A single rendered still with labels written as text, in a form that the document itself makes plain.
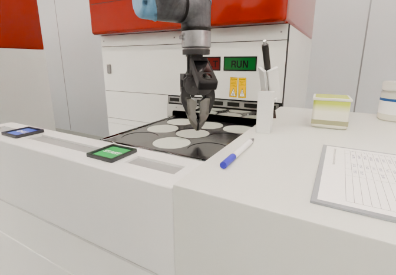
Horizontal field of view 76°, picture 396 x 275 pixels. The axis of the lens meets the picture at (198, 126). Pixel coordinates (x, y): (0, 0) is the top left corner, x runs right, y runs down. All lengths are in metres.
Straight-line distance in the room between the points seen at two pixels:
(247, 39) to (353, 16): 1.54
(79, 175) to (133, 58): 0.79
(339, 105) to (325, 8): 1.81
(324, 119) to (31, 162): 0.58
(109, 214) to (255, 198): 0.22
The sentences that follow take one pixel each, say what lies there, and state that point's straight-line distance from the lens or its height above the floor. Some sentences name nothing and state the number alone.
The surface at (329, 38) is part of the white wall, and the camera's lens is 2.35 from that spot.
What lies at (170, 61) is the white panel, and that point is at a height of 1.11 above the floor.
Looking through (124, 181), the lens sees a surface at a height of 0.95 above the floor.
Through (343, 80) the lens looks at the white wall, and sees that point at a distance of 2.34.
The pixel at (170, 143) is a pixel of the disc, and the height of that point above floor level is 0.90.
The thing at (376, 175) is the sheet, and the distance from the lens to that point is 0.40.
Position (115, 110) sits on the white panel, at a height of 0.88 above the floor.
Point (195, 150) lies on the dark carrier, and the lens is 0.62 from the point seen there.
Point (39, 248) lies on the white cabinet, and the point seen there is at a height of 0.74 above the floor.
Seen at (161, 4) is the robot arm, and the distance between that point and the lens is 0.60.
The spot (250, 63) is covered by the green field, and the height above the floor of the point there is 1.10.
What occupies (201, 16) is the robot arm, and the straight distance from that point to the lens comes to 0.66.
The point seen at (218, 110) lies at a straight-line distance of 0.94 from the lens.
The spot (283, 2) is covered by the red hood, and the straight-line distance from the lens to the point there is 0.84.
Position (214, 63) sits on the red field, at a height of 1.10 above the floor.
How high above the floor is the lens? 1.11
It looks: 14 degrees down
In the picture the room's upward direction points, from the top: straight up
